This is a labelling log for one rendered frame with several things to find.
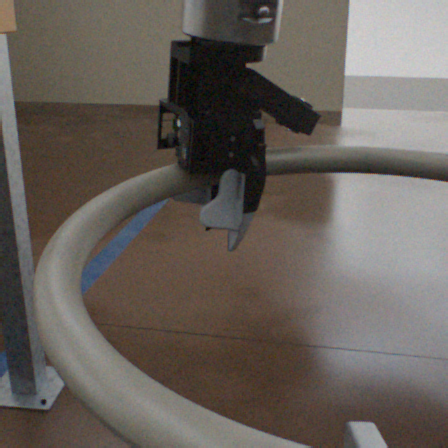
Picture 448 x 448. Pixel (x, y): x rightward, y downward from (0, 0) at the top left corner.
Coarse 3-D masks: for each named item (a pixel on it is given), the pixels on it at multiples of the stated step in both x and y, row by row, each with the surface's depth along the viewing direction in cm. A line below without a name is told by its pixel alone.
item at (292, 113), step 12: (252, 72) 55; (240, 84) 56; (252, 84) 55; (264, 84) 56; (252, 96) 56; (264, 96) 57; (276, 96) 58; (288, 96) 58; (264, 108) 59; (276, 108) 58; (288, 108) 59; (300, 108) 60; (276, 120) 63; (288, 120) 60; (300, 120) 61; (312, 120) 62
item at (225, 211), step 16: (224, 176) 58; (240, 176) 59; (224, 192) 59; (240, 192) 59; (208, 208) 58; (224, 208) 59; (240, 208) 60; (208, 224) 59; (224, 224) 60; (240, 224) 60; (240, 240) 62
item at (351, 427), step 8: (352, 424) 23; (360, 424) 23; (368, 424) 23; (344, 432) 23; (352, 432) 22; (360, 432) 22; (368, 432) 22; (376, 432) 22; (344, 440) 23; (352, 440) 21; (360, 440) 21; (368, 440) 21; (376, 440) 21
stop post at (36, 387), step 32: (0, 0) 136; (0, 32) 137; (0, 64) 142; (0, 96) 142; (0, 128) 144; (0, 160) 147; (0, 192) 150; (0, 224) 153; (0, 256) 156; (0, 288) 160; (32, 288) 165; (0, 320) 164; (32, 320) 166; (32, 352) 167; (0, 384) 175; (32, 384) 170; (64, 384) 176
